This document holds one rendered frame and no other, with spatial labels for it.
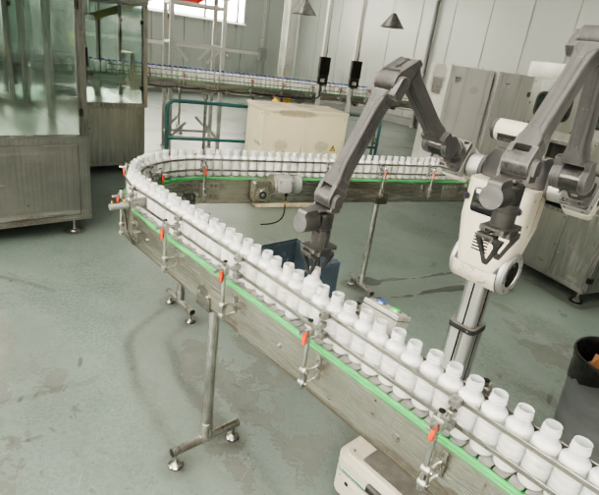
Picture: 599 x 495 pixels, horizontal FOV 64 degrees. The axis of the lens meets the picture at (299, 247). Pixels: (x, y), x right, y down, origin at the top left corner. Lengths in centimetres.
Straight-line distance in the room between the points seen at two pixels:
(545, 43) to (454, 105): 691
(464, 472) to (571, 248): 389
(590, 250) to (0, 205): 500
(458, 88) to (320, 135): 244
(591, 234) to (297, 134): 320
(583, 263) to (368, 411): 376
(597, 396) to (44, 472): 252
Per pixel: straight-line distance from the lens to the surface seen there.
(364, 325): 140
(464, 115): 775
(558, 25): 1421
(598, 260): 495
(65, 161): 467
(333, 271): 224
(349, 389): 147
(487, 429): 126
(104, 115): 676
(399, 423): 139
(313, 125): 590
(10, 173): 459
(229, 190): 325
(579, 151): 157
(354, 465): 225
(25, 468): 261
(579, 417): 283
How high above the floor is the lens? 183
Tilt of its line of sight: 22 degrees down
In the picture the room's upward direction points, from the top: 8 degrees clockwise
